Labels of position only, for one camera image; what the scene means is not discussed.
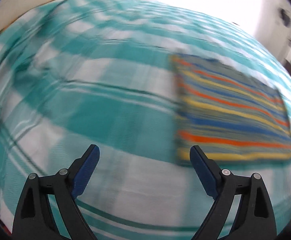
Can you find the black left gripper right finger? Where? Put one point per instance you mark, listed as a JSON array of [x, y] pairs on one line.
[[254, 218]]

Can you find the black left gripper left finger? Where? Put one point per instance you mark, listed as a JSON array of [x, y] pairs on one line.
[[34, 219]]

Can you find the multicolour striped knit sweater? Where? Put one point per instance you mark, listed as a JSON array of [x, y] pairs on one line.
[[231, 116]]

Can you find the white door with handle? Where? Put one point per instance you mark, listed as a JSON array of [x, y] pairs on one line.
[[274, 29]]

